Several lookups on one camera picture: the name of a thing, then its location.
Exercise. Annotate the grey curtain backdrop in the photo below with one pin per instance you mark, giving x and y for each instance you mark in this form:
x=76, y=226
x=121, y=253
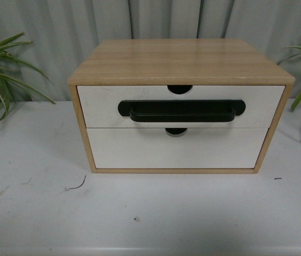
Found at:
x=62, y=34

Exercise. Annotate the white drawer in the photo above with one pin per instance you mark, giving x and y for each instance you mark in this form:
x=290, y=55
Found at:
x=100, y=103
x=195, y=149

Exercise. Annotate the left green spider plant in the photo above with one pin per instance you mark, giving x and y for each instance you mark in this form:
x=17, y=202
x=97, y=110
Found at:
x=7, y=80

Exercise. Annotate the black drawer handle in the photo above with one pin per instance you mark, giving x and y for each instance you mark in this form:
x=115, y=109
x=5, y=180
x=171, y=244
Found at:
x=181, y=111

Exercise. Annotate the wooden two-drawer cabinet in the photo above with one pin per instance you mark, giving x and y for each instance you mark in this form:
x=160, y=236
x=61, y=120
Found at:
x=179, y=64

